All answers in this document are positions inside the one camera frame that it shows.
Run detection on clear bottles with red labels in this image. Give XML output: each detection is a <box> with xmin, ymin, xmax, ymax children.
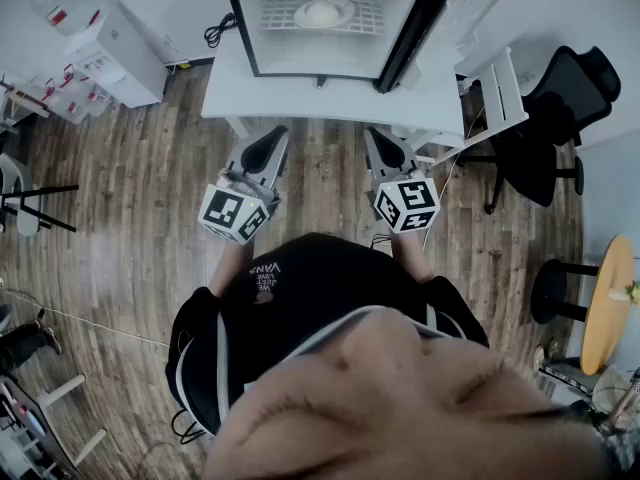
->
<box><xmin>42</xmin><ymin>65</ymin><xmax>119</xmax><ymax>124</ymax></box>

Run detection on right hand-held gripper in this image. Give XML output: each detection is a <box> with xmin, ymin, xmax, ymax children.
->
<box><xmin>363</xmin><ymin>127</ymin><xmax>442</xmax><ymax>235</ymax></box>

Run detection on person's face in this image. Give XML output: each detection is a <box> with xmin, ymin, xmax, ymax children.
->
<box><xmin>199</xmin><ymin>307</ymin><xmax>621</xmax><ymax>480</ymax></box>

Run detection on small flower vase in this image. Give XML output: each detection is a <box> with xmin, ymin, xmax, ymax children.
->
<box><xmin>608</xmin><ymin>280</ymin><xmax>640</xmax><ymax>307</ymax></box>

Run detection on person's right forearm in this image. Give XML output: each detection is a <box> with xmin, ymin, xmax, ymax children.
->
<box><xmin>392</xmin><ymin>230</ymin><xmax>435</xmax><ymax>284</ymax></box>

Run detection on white cardboard boxes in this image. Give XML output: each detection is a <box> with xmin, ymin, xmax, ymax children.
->
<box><xmin>64</xmin><ymin>0</ymin><xmax>169</xmax><ymax>109</ymax></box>

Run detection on person's black shirt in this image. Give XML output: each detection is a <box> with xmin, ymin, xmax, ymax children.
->
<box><xmin>164</xmin><ymin>231</ymin><xmax>490</xmax><ymax>437</ymax></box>

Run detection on black round stool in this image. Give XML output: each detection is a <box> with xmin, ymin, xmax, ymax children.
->
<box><xmin>529</xmin><ymin>258</ymin><xmax>601</xmax><ymax>325</ymax></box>

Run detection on black looped waist cable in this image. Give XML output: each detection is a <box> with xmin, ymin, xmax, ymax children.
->
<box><xmin>171</xmin><ymin>407</ymin><xmax>206</xmax><ymax>444</ymax></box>

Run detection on black power cable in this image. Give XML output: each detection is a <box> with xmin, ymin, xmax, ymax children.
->
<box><xmin>203</xmin><ymin>11</ymin><xmax>237</xmax><ymax>49</ymax></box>

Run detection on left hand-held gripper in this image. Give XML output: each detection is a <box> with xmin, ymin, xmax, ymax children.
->
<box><xmin>198</xmin><ymin>125</ymin><xmax>292</xmax><ymax>246</ymax></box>

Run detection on dark desk with wooden legs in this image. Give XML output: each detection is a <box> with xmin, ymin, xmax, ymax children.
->
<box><xmin>0</xmin><ymin>372</ymin><xmax>109</xmax><ymax>480</ymax></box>

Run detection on round wooden side table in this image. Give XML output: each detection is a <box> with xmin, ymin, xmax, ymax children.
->
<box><xmin>579</xmin><ymin>234</ymin><xmax>636</xmax><ymax>377</ymax></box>

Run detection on person's left forearm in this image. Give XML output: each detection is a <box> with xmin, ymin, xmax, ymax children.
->
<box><xmin>209</xmin><ymin>240</ymin><xmax>247</xmax><ymax>299</ymax></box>

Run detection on black mesh office chair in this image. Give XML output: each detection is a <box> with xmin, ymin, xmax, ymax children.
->
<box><xmin>464</xmin><ymin>45</ymin><xmax>624</xmax><ymax>215</ymax></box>

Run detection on thin white floor cable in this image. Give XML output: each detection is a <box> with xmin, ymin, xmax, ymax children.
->
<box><xmin>0</xmin><ymin>287</ymin><xmax>171</xmax><ymax>347</ymax></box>

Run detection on white table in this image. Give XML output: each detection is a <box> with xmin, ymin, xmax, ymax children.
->
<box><xmin>200</xmin><ymin>22</ymin><xmax>481</xmax><ymax>167</ymax></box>

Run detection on grey chair with black legs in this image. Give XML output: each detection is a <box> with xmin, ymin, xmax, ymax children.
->
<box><xmin>0</xmin><ymin>152</ymin><xmax>80</xmax><ymax>239</ymax></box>

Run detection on white round plate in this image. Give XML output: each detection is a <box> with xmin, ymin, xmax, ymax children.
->
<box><xmin>293</xmin><ymin>0</ymin><xmax>356</xmax><ymax>30</ymax></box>

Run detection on clear water jug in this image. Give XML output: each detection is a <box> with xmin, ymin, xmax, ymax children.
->
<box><xmin>29</xmin><ymin>0</ymin><xmax>114</xmax><ymax>37</ymax></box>

